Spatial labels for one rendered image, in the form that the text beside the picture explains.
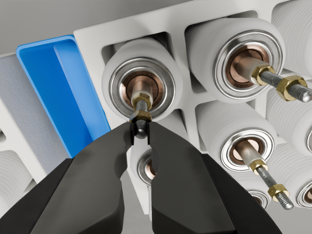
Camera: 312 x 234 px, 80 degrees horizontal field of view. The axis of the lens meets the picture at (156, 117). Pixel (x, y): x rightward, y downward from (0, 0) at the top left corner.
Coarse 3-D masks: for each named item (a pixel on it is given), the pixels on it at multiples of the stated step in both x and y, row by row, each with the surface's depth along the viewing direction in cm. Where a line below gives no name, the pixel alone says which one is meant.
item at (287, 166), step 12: (276, 144) 36; (288, 144) 35; (276, 156) 35; (288, 156) 33; (300, 156) 32; (276, 168) 34; (288, 168) 32; (300, 168) 31; (276, 180) 34; (288, 180) 31; (300, 180) 30
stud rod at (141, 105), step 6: (138, 102) 17; (144, 102) 17; (138, 108) 16; (144, 108) 16; (138, 120) 14; (144, 120) 14; (138, 126) 13; (144, 126) 13; (138, 132) 13; (144, 132) 13; (138, 138) 13
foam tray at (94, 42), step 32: (192, 0) 24; (224, 0) 24; (256, 0) 24; (96, 32) 25; (128, 32) 25; (160, 32) 35; (96, 64) 27; (192, 96) 30; (192, 128) 32; (128, 160) 35
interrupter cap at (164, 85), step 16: (128, 64) 20; (144, 64) 20; (160, 64) 20; (112, 80) 20; (128, 80) 21; (144, 80) 21; (160, 80) 21; (112, 96) 21; (128, 96) 22; (160, 96) 22; (128, 112) 22; (160, 112) 22
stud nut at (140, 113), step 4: (136, 112) 15; (140, 112) 14; (144, 112) 15; (148, 112) 15; (132, 116) 15; (136, 116) 14; (140, 116) 14; (144, 116) 14; (148, 116) 14; (132, 120) 14; (136, 120) 14; (148, 120) 14
